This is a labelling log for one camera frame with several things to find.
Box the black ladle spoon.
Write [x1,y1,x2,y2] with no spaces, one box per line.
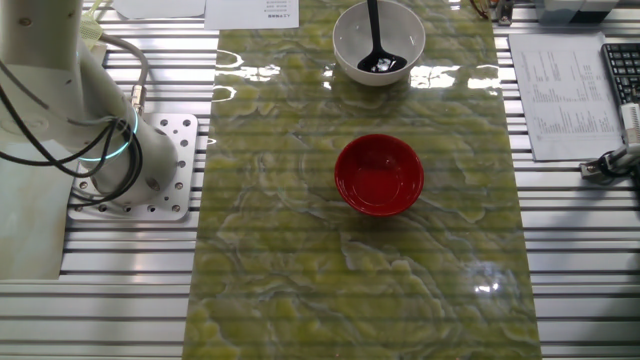
[356,0,409,74]

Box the red bowl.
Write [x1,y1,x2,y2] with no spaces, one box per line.
[333,133,426,218]

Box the white bowl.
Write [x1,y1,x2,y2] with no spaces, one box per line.
[332,0,427,88]

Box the green marble pattern mat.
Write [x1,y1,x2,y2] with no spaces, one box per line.
[182,0,544,360]

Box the white paper with Chinese text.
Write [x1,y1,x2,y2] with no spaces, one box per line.
[203,0,300,31]

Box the blank white paper sheet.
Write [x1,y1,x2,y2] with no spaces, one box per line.
[112,0,207,20]

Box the printed table paper sheet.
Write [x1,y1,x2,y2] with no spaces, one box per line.
[508,32,626,162]

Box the yellow fly swatter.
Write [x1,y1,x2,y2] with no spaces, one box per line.
[74,0,109,50]

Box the grey box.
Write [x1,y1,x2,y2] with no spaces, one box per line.
[533,0,584,27]

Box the black keyboard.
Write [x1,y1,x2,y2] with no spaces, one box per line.
[601,42,640,106]

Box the black and white box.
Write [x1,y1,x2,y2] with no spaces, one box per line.
[569,0,621,25]

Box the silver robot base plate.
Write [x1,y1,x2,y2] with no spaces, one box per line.
[67,112,200,223]

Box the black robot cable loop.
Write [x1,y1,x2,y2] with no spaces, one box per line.
[0,59,145,210]

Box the grey hose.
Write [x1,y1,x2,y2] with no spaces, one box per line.
[97,33,151,116]

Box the red brown wire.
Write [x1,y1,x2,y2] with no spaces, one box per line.
[469,0,494,21]

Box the small metal bracket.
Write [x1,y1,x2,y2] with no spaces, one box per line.
[494,0,516,27]

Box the metal camera mount clamp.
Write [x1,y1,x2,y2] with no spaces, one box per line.
[579,143,640,181]

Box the silver ribbed camera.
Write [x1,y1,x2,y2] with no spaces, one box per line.
[619,102,640,147]

